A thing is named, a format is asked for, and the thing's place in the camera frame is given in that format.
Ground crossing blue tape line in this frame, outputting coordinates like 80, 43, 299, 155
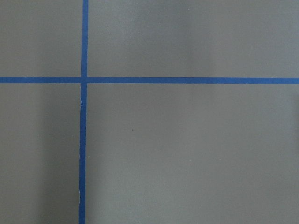
79, 0, 89, 224

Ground long blue tape line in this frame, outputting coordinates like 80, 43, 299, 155
0, 77, 299, 84

